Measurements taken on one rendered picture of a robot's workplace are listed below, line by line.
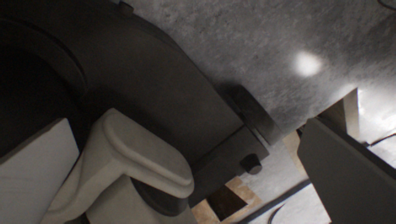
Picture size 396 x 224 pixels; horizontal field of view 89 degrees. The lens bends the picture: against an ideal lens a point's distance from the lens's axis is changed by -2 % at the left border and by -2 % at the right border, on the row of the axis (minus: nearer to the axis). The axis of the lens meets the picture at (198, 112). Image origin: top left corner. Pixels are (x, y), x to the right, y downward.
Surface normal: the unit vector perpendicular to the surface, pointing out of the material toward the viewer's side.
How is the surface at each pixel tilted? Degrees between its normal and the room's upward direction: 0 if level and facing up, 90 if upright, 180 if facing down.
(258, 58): 0
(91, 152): 67
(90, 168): 58
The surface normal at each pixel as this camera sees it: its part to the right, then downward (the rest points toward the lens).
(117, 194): -0.38, -0.21
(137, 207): -0.25, -0.04
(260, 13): 0.29, 0.56
